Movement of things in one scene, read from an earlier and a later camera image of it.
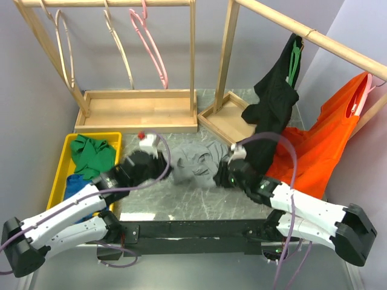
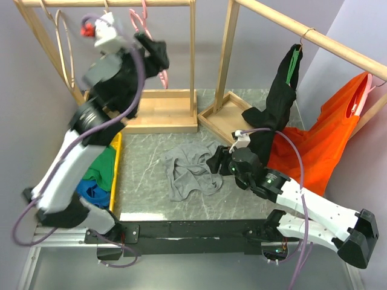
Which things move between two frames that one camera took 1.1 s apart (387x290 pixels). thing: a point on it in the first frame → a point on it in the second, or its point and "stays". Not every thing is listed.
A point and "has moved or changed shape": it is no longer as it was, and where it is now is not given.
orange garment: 320,149 stays
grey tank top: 198,164 has moved or changed shape
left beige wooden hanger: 62,64 stays
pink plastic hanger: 155,57 stays
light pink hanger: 363,100 stays
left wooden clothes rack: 124,111 stays
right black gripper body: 226,180 → 222,154
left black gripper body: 155,171 → 155,62
